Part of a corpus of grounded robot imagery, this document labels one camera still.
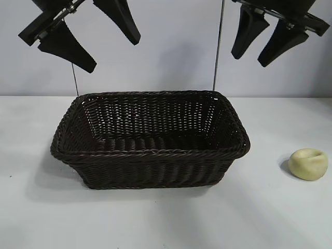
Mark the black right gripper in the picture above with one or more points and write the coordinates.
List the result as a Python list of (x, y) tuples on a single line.
[(285, 10)]

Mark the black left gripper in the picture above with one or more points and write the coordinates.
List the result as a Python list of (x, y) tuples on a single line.
[(41, 23)]

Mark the pale yellow egg yolk pastry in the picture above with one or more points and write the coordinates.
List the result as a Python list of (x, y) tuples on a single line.
[(307, 166)]

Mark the dark brown wicker basket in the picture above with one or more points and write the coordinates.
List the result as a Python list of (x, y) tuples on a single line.
[(145, 168)]

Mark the thin metal rod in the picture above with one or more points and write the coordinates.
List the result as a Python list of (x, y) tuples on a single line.
[(74, 80)]

